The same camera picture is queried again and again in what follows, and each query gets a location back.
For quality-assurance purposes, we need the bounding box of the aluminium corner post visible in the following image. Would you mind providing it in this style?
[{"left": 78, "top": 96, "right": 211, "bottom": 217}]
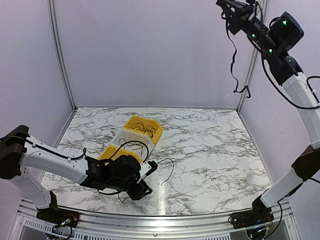
[
  {"left": 47, "top": 0, "right": 77, "bottom": 111},
  {"left": 236, "top": 0, "right": 269, "bottom": 112}
]

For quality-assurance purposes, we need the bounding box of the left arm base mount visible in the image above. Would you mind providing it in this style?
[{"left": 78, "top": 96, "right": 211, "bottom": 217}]
[{"left": 36, "top": 208, "right": 80, "bottom": 228}]

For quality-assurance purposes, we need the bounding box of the thick black cable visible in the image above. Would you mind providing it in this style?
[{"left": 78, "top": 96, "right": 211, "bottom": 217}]
[{"left": 221, "top": 9, "right": 252, "bottom": 99}]

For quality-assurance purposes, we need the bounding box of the yellow plastic bin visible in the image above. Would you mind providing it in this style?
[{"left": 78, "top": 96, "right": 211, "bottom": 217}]
[
  {"left": 122, "top": 115, "right": 163, "bottom": 144},
  {"left": 97, "top": 145, "right": 143, "bottom": 164}
]

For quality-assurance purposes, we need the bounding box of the left aluminium corner post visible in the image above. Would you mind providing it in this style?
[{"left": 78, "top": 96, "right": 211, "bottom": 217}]
[{"left": 47, "top": 0, "right": 77, "bottom": 111}]

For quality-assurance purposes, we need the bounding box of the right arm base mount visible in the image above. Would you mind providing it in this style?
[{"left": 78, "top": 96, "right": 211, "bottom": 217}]
[{"left": 227, "top": 210, "right": 274, "bottom": 229}]

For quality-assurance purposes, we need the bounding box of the white plastic bin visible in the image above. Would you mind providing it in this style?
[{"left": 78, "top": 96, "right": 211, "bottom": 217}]
[{"left": 109, "top": 128, "right": 155, "bottom": 162}]

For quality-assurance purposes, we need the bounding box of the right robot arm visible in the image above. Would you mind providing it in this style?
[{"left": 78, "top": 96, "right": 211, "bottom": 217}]
[{"left": 216, "top": 0, "right": 320, "bottom": 224}]

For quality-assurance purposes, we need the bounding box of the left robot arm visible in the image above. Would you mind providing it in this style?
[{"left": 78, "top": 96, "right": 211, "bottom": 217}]
[{"left": 0, "top": 125, "right": 158, "bottom": 223}]

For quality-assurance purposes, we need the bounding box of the right aluminium corner post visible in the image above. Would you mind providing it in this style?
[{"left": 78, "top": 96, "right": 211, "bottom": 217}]
[{"left": 236, "top": 0, "right": 269, "bottom": 112}]

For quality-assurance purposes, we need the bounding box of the aluminium front frame rail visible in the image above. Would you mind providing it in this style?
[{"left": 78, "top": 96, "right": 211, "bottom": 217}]
[{"left": 9, "top": 204, "right": 301, "bottom": 240}]

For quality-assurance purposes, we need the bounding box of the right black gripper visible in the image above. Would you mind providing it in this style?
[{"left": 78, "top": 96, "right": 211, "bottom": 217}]
[{"left": 219, "top": 0, "right": 282, "bottom": 55}]

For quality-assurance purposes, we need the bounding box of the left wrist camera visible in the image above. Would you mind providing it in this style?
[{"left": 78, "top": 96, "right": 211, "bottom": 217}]
[{"left": 139, "top": 161, "right": 158, "bottom": 180}]

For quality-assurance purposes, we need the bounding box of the near yellow plastic bin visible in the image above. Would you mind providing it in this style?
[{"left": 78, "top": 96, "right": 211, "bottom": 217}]
[{"left": 97, "top": 145, "right": 143, "bottom": 164}]

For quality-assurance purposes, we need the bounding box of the far yellow plastic bin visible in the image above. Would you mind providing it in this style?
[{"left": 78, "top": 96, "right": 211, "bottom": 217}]
[{"left": 122, "top": 115, "right": 163, "bottom": 144}]

